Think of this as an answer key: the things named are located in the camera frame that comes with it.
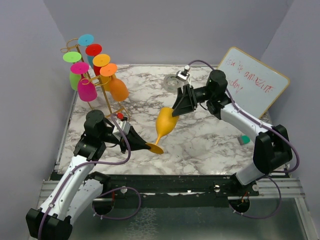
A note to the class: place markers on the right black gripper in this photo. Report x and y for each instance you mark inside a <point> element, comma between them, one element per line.
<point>186,102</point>

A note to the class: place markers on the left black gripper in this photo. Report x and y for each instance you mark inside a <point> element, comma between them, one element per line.
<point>136,141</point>

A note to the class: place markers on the yellow wine glass front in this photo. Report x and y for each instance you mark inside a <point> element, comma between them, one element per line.
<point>164,125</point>

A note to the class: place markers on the yellow wine glass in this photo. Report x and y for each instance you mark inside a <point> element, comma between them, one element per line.
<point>100,61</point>
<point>164,125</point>

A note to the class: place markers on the orange wine glass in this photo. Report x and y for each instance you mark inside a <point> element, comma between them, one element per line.
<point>112,84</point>

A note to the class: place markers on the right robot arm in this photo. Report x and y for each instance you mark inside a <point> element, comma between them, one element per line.
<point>271,143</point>

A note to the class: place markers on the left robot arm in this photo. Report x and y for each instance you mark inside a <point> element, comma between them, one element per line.
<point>67,175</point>

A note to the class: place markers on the pink wine glass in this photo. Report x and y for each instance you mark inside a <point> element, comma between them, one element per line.
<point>78,82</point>

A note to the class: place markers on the yellow wine glass rear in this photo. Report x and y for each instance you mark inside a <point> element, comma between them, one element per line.
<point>100,61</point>

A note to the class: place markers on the red wine glass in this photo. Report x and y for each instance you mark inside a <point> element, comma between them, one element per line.
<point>91,51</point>

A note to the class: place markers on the green wine glass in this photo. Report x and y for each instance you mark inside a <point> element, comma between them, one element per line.
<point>73,57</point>

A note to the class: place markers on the cyan wine glass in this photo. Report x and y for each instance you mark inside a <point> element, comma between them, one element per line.
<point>85,40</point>

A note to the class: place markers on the clear tape roll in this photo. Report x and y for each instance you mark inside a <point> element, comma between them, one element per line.
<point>171,83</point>

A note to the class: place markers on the green grey eraser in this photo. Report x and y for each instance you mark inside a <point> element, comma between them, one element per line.
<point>243,140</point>

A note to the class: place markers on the yellow framed whiteboard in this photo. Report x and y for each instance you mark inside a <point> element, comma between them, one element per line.
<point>253,85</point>

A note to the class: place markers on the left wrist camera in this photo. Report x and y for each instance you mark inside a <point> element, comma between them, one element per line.
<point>121,120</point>

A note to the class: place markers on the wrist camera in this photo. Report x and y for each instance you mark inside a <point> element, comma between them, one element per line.
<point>184,76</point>
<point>121,120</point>

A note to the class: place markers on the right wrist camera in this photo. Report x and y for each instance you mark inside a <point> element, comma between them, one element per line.
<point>184,76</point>

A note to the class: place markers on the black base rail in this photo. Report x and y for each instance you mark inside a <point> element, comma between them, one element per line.
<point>149,191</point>

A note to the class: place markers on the gold wire glass rack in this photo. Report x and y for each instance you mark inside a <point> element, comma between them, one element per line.
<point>112,106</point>

